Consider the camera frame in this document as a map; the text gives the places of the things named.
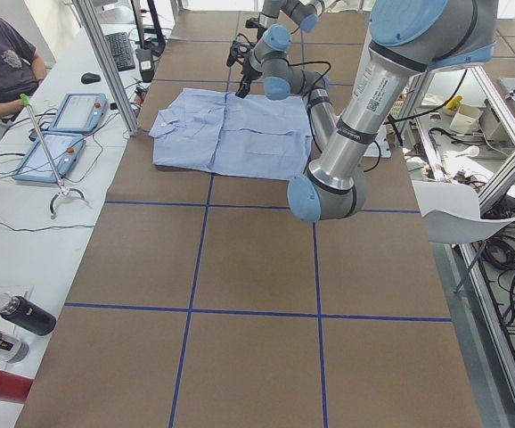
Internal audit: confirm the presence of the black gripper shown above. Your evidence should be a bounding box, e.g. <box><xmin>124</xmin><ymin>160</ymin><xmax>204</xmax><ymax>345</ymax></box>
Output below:
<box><xmin>235</xmin><ymin>56</ymin><xmax>262</xmax><ymax>98</ymax></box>

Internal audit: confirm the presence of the light blue striped shirt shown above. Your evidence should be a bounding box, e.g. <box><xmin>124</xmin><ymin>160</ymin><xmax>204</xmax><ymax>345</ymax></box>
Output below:
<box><xmin>149</xmin><ymin>88</ymin><xmax>312</xmax><ymax>180</ymax></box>

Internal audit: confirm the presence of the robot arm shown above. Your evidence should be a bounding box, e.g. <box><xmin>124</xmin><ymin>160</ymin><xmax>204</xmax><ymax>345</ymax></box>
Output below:
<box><xmin>226</xmin><ymin>1</ymin><xmax>498</xmax><ymax>222</ymax></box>
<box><xmin>257</xmin><ymin>0</ymin><xmax>334</xmax><ymax>33</ymax></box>

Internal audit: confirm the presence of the black keyboard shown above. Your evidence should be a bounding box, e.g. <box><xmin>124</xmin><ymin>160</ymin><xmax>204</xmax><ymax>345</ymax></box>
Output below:
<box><xmin>104</xmin><ymin>32</ymin><xmax>135</xmax><ymax>71</ymax></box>

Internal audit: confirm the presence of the black computer mouse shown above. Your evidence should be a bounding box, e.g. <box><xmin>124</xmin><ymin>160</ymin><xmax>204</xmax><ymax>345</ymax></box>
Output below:
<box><xmin>80</xmin><ymin>72</ymin><xmax>101</xmax><ymax>85</ymax></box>

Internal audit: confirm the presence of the upper blue teach pendant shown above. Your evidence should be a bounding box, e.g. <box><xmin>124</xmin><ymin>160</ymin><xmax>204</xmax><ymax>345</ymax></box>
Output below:
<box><xmin>48</xmin><ymin>93</ymin><xmax>109</xmax><ymax>134</ymax></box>

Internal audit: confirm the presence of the blue teach pendant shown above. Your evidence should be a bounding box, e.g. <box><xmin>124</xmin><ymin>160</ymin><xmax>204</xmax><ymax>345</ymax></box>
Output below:
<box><xmin>48</xmin><ymin>93</ymin><xmax>109</xmax><ymax>134</ymax></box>
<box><xmin>11</xmin><ymin>132</ymin><xmax>87</xmax><ymax>185</ymax></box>

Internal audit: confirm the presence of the lower blue teach pendant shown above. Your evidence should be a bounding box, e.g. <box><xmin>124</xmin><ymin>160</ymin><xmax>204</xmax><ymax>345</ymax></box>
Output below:
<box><xmin>11</xmin><ymin>132</ymin><xmax>87</xmax><ymax>185</ymax></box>

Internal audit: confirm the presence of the reacher grabber stick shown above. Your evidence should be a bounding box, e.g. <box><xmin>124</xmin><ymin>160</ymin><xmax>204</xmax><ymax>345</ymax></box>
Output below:
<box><xmin>20</xmin><ymin>94</ymin><xmax>86</xmax><ymax>220</ymax></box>

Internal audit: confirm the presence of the white cardboard box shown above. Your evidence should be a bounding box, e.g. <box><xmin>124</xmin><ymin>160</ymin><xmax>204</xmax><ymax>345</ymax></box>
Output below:
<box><xmin>450</xmin><ymin>103</ymin><xmax>483</xmax><ymax>134</ymax></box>

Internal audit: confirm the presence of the seated person grey shirt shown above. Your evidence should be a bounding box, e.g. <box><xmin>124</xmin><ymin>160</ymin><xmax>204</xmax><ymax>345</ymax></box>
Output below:
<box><xmin>0</xmin><ymin>18</ymin><xmax>47</xmax><ymax>119</ymax></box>

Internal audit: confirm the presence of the white chair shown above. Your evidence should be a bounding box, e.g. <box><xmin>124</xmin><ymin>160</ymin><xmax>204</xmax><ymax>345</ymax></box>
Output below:
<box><xmin>412</xmin><ymin>180</ymin><xmax>515</xmax><ymax>293</ymax></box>

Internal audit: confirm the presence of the black water bottle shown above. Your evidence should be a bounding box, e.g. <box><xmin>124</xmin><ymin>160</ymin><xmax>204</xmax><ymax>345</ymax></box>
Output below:
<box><xmin>0</xmin><ymin>293</ymin><xmax>56</xmax><ymax>336</ymax></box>

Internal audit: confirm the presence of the red cylindrical bottle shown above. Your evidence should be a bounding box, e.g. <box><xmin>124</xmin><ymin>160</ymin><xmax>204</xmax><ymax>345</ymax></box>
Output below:
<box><xmin>0</xmin><ymin>370</ymin><xmax>33</xmax><ymax>404</ymax></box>

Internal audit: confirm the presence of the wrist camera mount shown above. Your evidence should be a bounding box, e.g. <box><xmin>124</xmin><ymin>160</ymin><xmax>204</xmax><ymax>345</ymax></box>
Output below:
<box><xmin>226</xmin><ymin>40</ymin><xmax>254</xmax><ymax>68</ymax></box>

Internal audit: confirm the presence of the aluminium frame post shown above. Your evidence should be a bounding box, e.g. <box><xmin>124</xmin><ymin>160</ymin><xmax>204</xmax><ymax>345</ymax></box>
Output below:
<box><xmin>73</xmin><ymin>0</ymin><xmax>139</xmax><ymax>136</ymax></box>

